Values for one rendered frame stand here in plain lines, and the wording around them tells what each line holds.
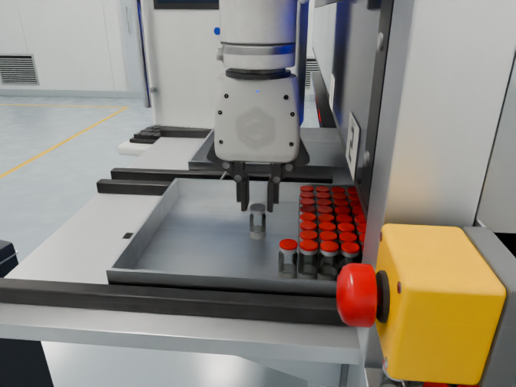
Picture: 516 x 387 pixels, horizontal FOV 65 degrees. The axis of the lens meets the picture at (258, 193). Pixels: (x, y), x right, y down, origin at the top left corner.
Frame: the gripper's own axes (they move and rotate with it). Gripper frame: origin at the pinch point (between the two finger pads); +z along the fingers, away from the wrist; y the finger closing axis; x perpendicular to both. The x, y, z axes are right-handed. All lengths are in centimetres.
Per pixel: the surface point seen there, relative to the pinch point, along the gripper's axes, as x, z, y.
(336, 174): 19.9, 4.7, 12.1
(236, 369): 57, 95, -13
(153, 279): -14.1, 4.1, -9.7
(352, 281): -27.0, -6.5, 8.4
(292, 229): 2.6, 6.5, 4.6
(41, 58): 536, 41, -368
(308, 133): 45.5, 4.4, 7.5
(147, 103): 78, 5, -43
